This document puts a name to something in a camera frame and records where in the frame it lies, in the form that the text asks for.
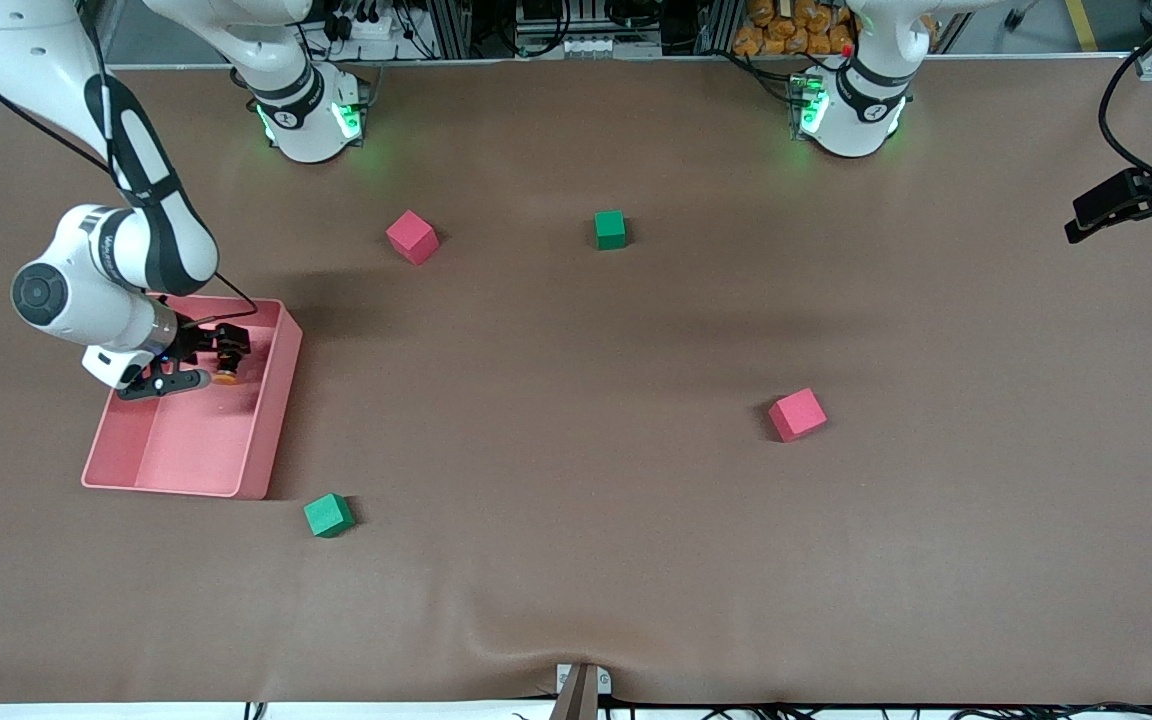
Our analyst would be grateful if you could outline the pink plastic bin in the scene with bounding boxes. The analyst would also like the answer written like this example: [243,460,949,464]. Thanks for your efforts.
[81,295,303,500]

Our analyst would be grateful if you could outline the pink foam cube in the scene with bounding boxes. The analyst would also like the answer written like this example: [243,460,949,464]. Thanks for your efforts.
[385,210,440,267]
[768,388,828,443]

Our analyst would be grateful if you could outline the white power strip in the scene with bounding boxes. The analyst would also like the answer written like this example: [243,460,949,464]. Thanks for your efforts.
[331,8,399,41]

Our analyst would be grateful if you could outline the orange bagged goods pile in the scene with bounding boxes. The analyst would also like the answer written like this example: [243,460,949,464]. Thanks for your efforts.
[733,0,857,57]

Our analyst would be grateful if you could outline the brown table mat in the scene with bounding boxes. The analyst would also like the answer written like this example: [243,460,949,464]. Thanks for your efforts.
[0,55,1152,706]

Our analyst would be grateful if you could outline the white terminal block strip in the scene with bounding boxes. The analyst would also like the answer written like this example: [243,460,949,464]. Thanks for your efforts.
[551,35,664,58]

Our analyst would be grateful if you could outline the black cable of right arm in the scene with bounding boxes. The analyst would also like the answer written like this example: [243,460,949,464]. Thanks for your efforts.
[0,20,259,329]

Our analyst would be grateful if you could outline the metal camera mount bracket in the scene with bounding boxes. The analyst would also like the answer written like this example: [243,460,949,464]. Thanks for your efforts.
[554,662,613,720]

